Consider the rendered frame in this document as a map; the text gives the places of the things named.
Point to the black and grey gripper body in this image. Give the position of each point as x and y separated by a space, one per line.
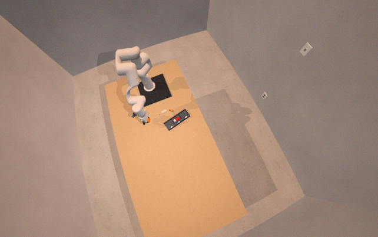
145 118

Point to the dark grey rack of bins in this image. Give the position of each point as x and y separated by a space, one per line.
170 124

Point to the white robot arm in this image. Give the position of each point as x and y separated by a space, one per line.
134 70

